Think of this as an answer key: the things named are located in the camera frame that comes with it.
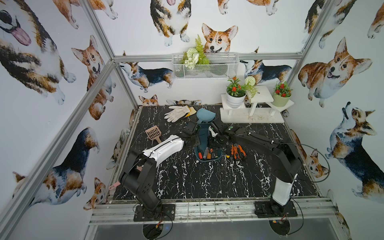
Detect orange screwdriver large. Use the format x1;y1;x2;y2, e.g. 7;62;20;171
232;146;240;161

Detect teal storage box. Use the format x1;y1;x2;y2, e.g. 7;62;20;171
194;123;224;163

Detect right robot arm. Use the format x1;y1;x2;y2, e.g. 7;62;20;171
210;121;302;217

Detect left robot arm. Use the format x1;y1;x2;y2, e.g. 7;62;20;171
118;121;201;220

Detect white work glove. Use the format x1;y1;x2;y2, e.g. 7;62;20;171
164;106;191;123

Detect yellow cloth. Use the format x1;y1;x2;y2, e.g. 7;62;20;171
185;107;197;118

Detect blue plastic dustpan scoop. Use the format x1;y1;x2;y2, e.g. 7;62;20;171
197;108;216;124

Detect brown slotted scoop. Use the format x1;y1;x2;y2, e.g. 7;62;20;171
145;126;162;144

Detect white potted red flowers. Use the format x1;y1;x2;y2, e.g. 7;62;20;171
226;76;257;109

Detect white stepped stand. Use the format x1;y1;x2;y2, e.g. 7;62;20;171
220;86;294;124

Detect green white artificial plant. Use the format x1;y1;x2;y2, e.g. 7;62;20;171
181;35;210;70

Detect green potted red flowers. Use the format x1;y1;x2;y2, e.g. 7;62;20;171
272;82;293;107

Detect white wire wall basket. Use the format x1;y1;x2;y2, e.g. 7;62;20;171
172;53;240;80

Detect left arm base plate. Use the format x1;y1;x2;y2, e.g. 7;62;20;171
134;204;176;222

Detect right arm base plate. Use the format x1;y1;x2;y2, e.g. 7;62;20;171
254;200;298;218

